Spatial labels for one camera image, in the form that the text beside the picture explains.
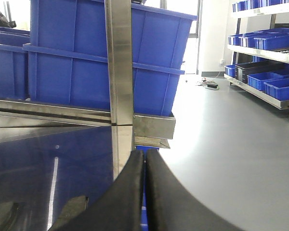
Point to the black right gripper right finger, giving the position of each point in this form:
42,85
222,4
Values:
171,207

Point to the left blue plastic crate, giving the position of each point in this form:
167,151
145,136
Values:
13,63

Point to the black bin on shelf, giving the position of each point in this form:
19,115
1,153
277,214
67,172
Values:
242,70

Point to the stainless steel rack frame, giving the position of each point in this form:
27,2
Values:
128,128

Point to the steel shelf rack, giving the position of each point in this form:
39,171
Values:
271,87

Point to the blue plastic crate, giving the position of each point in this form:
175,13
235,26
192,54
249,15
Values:
67,54
13,63

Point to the right blue plastic crate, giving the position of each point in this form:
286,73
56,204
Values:
67,54

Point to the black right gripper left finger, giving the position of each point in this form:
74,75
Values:
120,207

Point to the blue bin on shelf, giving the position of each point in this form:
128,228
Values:
272,42

